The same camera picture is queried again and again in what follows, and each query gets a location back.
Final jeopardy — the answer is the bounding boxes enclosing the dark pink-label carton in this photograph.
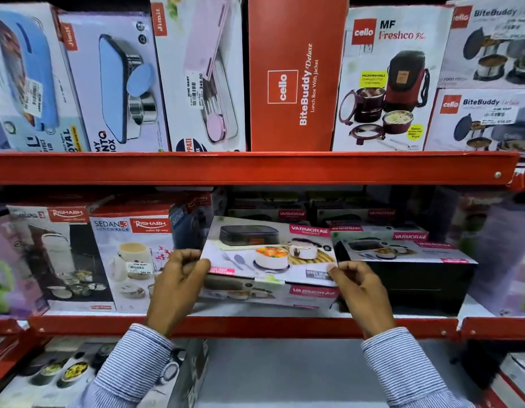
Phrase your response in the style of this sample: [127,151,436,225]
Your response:
[315,202,400,228]
[228,198,309,226]

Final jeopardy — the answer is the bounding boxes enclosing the plain red lunch box carton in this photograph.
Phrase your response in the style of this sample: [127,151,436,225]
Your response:
[247,0,350,152]

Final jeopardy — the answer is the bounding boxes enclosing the blurred purple carton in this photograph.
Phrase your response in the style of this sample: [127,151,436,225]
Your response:
[457,194,525,318]

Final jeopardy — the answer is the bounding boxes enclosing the white carton with maroon lunchbag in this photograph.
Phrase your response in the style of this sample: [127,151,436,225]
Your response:
[332,5,455,152]

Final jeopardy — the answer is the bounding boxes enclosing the person's right hand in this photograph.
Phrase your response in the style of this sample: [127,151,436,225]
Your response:
[327,261,397,339]

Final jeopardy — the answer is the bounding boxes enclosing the white pink-label lunch box carton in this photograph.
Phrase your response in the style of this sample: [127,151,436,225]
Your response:
[198,216,340,311]

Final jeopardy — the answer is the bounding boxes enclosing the black pink-label lunch box carton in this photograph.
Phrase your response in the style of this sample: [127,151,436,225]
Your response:
[331,231,478,316]

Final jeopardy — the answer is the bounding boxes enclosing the lavender carton with blue lunchbox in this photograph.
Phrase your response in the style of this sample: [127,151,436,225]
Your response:
[58,12,170,153]

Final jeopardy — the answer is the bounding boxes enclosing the flat pink-label carton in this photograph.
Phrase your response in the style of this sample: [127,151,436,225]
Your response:
[330,224,430,243]

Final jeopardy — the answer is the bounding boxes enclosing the white carton with pink lunchbox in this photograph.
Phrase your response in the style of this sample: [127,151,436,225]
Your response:
[150,0,248,153]

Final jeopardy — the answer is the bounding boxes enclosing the red metal shelf board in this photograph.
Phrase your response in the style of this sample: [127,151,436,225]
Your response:
[0,313,525,341]
[0,150,521,186]

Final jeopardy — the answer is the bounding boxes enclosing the white carton with grey lunchboxes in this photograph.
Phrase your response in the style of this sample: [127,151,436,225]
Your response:
[437,0,525,90]
[423,88,525,154]

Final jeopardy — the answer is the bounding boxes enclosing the person's right forearm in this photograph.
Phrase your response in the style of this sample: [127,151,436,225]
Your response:
[361,327,476,408]

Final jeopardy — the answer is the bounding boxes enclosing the light blue lunch box carton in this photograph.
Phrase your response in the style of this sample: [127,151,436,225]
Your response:
[0,2,91,153]

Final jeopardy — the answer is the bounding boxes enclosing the red-label carton with white tiffin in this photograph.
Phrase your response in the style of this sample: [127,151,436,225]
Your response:
[7,194,117,313]

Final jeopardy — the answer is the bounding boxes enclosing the red and white carton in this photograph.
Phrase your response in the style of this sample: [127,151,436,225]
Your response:
[484,352,525,408]

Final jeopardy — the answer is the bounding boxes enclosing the person's left hand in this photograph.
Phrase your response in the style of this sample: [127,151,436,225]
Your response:
[145,249,212,339]

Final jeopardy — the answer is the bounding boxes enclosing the grey carton with steel bowls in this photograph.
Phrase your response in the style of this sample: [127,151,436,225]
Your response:
[0,337,210,408]

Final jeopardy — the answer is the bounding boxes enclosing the purple carton with green item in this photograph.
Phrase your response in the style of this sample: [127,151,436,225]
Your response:
[0,207,51,320]

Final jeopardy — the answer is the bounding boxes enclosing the person's left forearm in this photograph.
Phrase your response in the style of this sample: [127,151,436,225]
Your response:
[73,323,176,408]

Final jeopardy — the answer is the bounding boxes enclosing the white red-label lunch pack carton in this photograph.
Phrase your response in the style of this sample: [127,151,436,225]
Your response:
[88,192,214,315]

